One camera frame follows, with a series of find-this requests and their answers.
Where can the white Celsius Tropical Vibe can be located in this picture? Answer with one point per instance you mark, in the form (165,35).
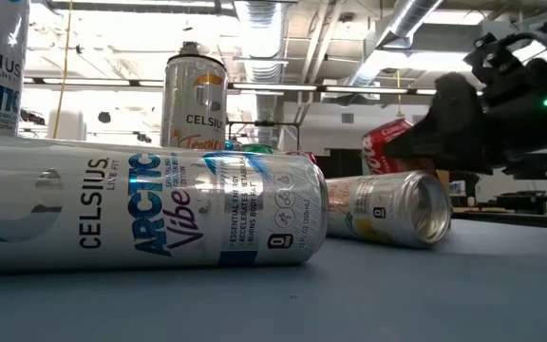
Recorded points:
(387,209)
(193,104)

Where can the black desk monitor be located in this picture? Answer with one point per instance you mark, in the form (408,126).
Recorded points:
(534,168)

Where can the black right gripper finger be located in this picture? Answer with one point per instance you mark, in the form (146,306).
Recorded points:
(444,123)

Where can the green Sprite can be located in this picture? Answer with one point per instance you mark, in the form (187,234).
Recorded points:
(257,148)

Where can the long light rail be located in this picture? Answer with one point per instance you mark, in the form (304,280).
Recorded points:
(273,87)

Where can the black computer cabinet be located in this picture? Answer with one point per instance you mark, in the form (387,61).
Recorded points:
(463,185)

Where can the silver ribbed air duct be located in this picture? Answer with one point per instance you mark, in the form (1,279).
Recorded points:
(397,28)
(259,47)

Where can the white cylindrical tank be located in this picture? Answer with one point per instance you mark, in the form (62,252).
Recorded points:
(67,124)

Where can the black office desk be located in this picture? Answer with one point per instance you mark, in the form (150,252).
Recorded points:
(530,202)

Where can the blue grey table mat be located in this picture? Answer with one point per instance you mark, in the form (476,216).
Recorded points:
(397,294)

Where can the black dome fixture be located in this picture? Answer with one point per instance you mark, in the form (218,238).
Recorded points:
(189,47)

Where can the red Coca-Cola can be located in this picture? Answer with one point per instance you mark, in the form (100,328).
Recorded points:
(378,147)
(307,157)

